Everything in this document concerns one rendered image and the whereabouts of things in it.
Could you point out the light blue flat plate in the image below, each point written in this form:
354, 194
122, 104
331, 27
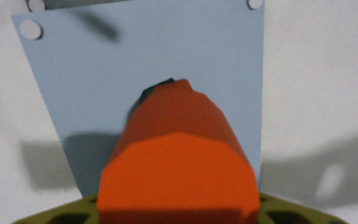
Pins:
94, 65

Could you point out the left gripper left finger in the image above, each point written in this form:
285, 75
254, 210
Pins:
81, 211

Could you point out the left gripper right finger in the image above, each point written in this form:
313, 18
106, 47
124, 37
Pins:
274, 210

